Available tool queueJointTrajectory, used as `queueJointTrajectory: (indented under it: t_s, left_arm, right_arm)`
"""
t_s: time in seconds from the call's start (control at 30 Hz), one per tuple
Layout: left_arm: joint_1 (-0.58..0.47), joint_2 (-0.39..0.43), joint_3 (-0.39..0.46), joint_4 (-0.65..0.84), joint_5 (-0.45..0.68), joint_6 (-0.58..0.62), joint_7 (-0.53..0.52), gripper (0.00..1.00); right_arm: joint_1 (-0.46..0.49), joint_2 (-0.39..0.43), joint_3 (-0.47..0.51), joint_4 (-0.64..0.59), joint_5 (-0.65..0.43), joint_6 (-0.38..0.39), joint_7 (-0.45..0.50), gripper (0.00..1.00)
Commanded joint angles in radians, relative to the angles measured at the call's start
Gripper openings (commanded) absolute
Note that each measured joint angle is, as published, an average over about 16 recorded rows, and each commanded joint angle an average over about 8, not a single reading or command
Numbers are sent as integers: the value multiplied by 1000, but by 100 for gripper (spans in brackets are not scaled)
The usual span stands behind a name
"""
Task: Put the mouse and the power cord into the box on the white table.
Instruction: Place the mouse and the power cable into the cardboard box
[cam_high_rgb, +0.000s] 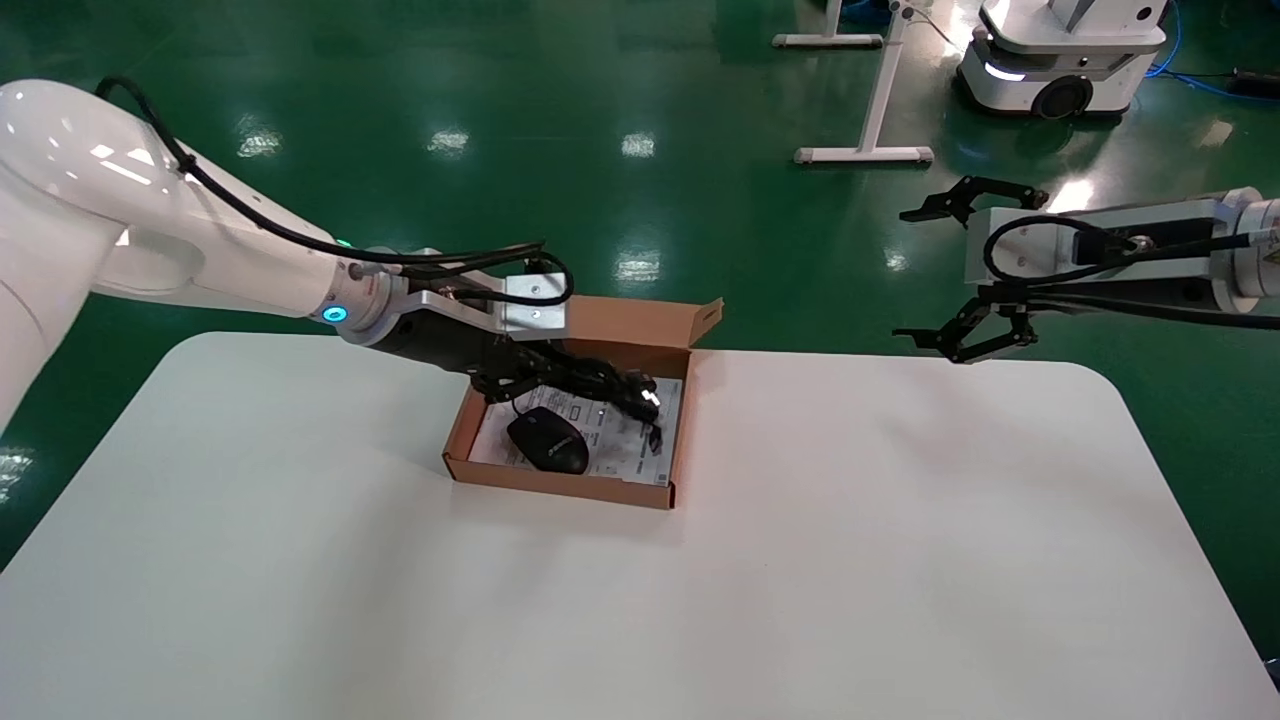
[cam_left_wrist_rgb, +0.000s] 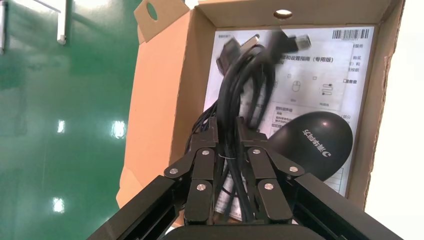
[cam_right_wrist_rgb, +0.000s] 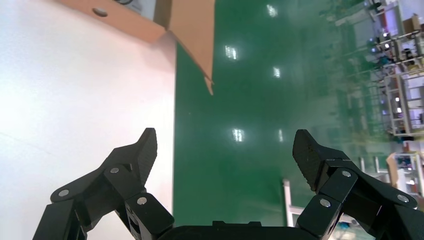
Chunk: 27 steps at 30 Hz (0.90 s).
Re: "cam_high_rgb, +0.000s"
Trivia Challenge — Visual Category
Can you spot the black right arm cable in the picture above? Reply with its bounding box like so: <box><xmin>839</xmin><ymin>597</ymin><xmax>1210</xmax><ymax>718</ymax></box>
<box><xmin>983</xmin><ymin>213</ymin><xmax>1280</xmax><ymax>331</ymax></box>

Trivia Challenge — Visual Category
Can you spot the black power cable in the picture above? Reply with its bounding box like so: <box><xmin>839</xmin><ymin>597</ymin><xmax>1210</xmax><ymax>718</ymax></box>
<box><xmin>510</xmin><ymin>355</ymin><xmax>666</xmax><ymax>456</ymax></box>

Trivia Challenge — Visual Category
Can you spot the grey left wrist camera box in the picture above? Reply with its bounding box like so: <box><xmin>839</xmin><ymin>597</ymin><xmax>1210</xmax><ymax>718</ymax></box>
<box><xmin>405</xmin><ymin>272</ymin><xmax>569</xmax><ymax>341</ymax></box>

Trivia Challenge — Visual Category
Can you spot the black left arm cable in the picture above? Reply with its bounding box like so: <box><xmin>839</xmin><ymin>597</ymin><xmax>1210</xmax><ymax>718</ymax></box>
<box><xmin>95</xmin><ymin>75</ymin><xmax>573</xmax><ymax>306</ymax></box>

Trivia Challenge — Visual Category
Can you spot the white wheeled mobile robot base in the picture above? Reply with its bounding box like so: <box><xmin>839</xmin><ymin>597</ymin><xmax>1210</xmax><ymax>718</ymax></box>
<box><xmin>953</xmin><ymin>0</ymin><xmax>1171</xmax><ymax>123</ymax></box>

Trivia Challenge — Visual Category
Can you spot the white T-shaped table leg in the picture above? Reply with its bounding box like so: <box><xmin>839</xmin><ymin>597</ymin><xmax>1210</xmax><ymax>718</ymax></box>
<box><xmin>772</xmin><ymin>0</ymin><xmax>886</xmax><ymax>51</ymax></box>
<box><xmin>795</xmin><ymin>0</ymin><xmax>936</xmax><ymax>167</ymax></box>

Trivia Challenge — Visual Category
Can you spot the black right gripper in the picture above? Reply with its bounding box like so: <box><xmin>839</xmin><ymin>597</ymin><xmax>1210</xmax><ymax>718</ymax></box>
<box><xmin>892</xmin><ymin>175</ymin><xmax>1221</xmax><ymax>366</ymax></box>

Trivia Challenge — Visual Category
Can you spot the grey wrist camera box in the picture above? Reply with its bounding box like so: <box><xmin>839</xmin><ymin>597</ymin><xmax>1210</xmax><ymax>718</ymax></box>
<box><xmin>965</xmin><ymin>198</ymin><xmax>1236</xmax><ymax>301</ymax></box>
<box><xmin>405</xmin><ymin>272</ymin><xmax>569</xmax><ymax>341</ymax></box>

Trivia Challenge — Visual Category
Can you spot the brown cardboard box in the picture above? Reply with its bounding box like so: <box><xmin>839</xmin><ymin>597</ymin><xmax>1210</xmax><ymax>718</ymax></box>
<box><xmin>443</xmin><ymin>289</ymin><xmax>724</xmax><ymax>511</ymax></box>

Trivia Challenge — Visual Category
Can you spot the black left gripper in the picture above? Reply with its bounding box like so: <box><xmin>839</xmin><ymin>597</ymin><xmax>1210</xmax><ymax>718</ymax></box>
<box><xmin>375</xmin><ymin>305</ymin><xmax>661</xmax><ymax>411</ymax></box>

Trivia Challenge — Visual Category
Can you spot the blue floor cable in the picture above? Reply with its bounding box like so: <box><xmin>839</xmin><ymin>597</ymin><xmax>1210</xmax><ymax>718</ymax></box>
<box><xmin>1145</xmin><ymin>0</ymin><xmax>1280</xmax><ymax>101</ymax></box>

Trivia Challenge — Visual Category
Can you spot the white printed paper sheet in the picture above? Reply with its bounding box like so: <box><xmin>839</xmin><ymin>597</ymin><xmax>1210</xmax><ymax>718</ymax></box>
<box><xmin>468</xmin><ymin>385</ymin><xmax>684</xmax><ymax>488</ymax></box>

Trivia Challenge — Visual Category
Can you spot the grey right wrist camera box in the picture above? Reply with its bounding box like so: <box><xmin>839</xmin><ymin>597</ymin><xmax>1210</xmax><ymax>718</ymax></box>
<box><xmin>965</xmin><ymin>198</ymin><xmax>1236</xmax><ymax>301</ymax></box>

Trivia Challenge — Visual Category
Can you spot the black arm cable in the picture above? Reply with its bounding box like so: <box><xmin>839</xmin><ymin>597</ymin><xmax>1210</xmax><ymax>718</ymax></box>
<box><xmin>983</xmin><ymin>213</ymin><xmax>1280</xmax><ymax>331</ymax></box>
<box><xmin>95</xmin><ymin>75</ymin><xmax>573</xmax><ymax>306</ymax></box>

